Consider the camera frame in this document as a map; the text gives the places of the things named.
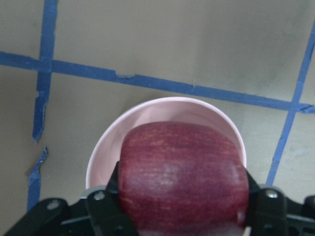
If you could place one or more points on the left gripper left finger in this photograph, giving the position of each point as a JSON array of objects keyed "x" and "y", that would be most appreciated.
[{"x": 112, "y": 187}]

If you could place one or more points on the small pink bowl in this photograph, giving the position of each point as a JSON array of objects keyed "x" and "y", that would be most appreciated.
[{"x": 107, "y": 151}]

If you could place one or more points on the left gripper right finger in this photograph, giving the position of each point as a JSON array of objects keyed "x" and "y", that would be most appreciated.
[{"x": 253, "y": 186}]

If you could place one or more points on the red apple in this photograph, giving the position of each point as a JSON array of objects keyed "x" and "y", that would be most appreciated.
[{"x": 181, "y": 179}]

